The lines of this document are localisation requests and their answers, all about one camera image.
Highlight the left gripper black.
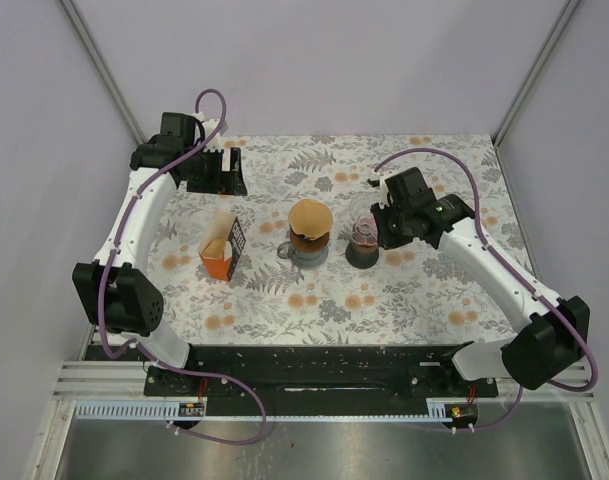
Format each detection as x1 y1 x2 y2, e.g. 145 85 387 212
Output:
183 145 246 196

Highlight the dark mug red rim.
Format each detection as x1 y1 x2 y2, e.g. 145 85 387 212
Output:
345 239 379 270

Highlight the coffee paper filter box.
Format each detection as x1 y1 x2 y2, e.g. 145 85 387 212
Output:
199 210 246 282

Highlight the brown paper coffee filter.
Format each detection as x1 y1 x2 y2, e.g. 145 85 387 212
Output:
288 199 333 240

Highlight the wooden dripper ring holder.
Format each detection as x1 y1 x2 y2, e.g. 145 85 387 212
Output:
290 230 330 253

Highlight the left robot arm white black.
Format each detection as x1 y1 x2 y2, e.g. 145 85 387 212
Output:
72 112 247 395

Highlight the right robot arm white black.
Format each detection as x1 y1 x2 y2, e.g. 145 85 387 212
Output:
368 167 590 396

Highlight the glass coffee server carafe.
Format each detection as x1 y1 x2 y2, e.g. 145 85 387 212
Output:
277 240 329 269

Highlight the floral pattern table mat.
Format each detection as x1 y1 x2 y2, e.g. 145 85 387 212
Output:
147 134 530 345

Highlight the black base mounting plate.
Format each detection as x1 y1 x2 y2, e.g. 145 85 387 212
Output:
144 342 510 398

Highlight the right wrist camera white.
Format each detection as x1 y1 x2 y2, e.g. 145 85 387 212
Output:
367 170 394 208

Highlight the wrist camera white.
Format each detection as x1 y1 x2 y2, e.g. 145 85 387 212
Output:
193 112 230 154
367 170 394 208

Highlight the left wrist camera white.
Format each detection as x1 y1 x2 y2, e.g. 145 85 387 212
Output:
193 112 230 154

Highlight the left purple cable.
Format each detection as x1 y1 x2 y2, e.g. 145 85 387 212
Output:
96 88 269 445

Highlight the aluminium rail frame front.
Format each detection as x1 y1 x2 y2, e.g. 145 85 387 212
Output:
54 361 595 403

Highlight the white slotted cable duct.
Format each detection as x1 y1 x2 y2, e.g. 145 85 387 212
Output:
75 399 458 424

